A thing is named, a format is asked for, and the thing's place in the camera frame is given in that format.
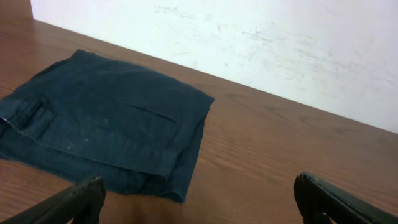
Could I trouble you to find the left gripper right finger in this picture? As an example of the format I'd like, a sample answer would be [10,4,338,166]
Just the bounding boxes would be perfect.
[294,172,397,224]

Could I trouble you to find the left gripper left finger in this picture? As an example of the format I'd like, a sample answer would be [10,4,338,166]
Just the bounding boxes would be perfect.
[1,175,106,224]

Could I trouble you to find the dark blue shorts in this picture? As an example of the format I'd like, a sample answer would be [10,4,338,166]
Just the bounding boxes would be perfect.
[1,50,213,203]

